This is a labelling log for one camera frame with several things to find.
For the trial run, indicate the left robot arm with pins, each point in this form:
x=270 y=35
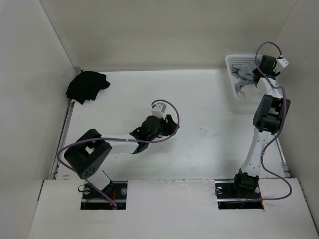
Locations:
x=88 y=155

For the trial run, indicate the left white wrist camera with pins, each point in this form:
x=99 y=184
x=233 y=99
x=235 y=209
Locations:
x=158 y=110

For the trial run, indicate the folded black tank tops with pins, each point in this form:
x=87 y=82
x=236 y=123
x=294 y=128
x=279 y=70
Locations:
x=86 y=86

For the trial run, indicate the white plastic basket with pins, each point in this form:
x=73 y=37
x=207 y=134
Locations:
x=250 y=95

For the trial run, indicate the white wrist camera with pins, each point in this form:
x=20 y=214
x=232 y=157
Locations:
x=281 y=63
x=158 y=110

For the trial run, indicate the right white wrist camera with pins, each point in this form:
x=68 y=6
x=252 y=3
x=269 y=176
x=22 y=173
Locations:
x=281 y=63

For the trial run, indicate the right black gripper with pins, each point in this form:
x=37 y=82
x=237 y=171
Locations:
x=273 y=72

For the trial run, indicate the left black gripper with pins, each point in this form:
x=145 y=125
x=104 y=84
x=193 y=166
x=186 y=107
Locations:
x=171 y=126

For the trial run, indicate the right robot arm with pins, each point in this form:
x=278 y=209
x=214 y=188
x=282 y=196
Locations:
x=268 y=122

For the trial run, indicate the grey tank top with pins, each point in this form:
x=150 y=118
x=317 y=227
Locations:
x=245 y=75

